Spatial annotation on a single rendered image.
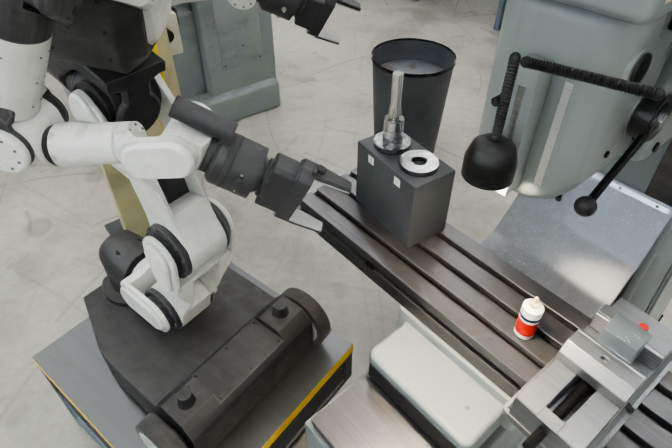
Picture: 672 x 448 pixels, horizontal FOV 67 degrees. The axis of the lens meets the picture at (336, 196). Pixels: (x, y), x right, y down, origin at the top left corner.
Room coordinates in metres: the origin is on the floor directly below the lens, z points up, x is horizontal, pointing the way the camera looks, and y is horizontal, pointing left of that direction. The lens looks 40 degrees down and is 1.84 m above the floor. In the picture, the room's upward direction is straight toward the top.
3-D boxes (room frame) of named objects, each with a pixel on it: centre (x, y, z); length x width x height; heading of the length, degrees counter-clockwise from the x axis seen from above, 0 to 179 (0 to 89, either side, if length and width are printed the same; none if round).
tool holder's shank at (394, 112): (1.02, -0.14, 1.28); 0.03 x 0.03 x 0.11
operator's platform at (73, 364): (0.95, 0.46, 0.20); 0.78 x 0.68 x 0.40; 52
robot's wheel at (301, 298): (1.01, 0.11, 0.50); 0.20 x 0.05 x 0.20; 52
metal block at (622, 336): (0.52, -0.50, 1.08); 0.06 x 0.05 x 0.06; 38
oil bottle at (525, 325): (0.62, -0.38, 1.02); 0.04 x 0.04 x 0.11
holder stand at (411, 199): (0.98, -0.16, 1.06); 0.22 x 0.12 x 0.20; 33
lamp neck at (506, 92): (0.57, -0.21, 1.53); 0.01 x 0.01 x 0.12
